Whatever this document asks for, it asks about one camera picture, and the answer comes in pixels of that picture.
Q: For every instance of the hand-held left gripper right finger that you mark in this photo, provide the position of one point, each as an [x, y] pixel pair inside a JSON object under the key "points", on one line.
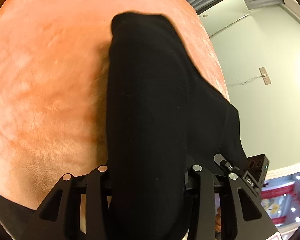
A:
{"points": [[197, 177]]}

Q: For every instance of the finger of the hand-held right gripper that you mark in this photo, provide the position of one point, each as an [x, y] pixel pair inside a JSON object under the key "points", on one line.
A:
{"points": [[226, 166]]}

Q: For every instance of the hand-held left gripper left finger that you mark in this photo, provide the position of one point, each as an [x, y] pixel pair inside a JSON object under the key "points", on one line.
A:
{"points": [[100, 180]]}

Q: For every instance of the black pants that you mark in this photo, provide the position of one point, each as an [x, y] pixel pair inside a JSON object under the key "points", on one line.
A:
{"points": [[147, 105]]}

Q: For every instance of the person's right hand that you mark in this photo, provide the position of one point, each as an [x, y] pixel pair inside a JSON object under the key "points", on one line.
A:
{"points": [[218, 220]]}

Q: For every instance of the person's dark clothing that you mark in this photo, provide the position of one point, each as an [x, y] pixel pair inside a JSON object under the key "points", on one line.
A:
{"points": [[10, 212]]}

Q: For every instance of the orange plush bed blanket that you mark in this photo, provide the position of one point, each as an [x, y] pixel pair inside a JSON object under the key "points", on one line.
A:
{"points": [[52, 80]]}

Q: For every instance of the standing mirror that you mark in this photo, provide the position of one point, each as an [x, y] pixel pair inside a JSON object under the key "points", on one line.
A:
{"points": [[225, 15]]}

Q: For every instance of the brown wall socket plate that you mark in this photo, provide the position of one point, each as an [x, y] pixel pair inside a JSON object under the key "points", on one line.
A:
{"points": [[265, 75]]}

